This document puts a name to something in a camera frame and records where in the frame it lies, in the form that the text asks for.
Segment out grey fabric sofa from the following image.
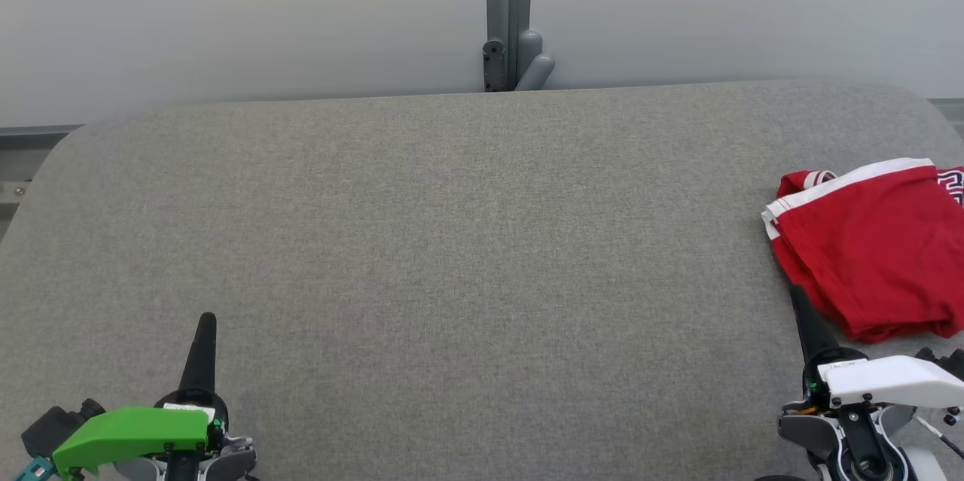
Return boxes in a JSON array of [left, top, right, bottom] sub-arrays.
[[0, 78, 964, 481]]

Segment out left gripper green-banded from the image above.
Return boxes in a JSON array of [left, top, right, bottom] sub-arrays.
[[51, 312, 230, 481]]

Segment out red Bulls basketball jersey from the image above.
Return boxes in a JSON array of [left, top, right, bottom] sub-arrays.
[[777, 163, 964, 211]]

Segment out grey angled tube leg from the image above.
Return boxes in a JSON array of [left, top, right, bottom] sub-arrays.
[[516, 31, 556, 92]]

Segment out right gripper white-banded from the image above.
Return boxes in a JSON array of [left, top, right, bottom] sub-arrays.
[[789, 284, 964, 410]]

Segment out red and white shorts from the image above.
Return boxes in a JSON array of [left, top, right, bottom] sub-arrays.
[[761, 157, 964, 345]]

